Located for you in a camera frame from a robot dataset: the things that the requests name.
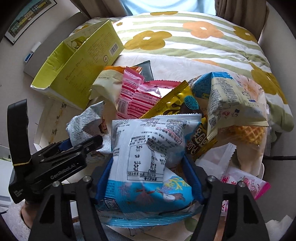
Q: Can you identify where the grey printed snack bag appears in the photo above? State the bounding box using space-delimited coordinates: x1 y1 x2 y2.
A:
66 101 111 154

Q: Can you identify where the pink strawberry snack bag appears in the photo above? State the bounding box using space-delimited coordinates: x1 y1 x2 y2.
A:
219 166 272 216

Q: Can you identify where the blue white seafood snack bag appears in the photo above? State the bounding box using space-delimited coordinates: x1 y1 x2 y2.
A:
96 115 202 228

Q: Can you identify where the blue cream waffle snack bag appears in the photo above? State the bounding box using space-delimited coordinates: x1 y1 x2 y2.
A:
189 72 270 176

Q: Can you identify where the gold chocolate snack bag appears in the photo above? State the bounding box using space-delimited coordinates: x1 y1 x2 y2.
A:
141 80 216 158

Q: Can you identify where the left hand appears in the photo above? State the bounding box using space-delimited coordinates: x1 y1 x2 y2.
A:
21 201 40 229

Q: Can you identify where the cream orange snack bag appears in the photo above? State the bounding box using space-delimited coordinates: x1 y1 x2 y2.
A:
89 66 142 107

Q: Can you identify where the yellow green cardboard box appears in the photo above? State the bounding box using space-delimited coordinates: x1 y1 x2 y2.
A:
31 20 123 110

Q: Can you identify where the pink striped snack bag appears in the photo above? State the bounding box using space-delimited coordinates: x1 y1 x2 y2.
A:
116 68 180 120

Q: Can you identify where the blue white item on headboard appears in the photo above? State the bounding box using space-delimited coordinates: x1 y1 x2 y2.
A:
24 42 41 63

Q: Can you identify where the grey headboard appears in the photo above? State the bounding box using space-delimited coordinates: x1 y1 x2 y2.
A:
23 12 89 78

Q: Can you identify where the dark green sachet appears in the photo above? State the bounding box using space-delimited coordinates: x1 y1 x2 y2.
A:
135 60 154 82

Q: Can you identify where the left brown curtain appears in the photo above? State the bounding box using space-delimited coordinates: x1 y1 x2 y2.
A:
71 0 128 19

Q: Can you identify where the brown curtain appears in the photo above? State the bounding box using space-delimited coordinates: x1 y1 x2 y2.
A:
71 0 128 19
215 0 269 41

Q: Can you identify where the framed building picture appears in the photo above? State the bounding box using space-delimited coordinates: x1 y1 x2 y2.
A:
4 0 57 45

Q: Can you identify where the floral striped duvet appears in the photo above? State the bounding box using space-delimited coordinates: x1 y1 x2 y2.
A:
69 10 295 133

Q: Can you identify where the light blue window cloth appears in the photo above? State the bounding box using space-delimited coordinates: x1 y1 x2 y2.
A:
121 0 216 15

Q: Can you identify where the right brown curtain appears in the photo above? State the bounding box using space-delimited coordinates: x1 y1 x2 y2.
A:
215 0 269 41

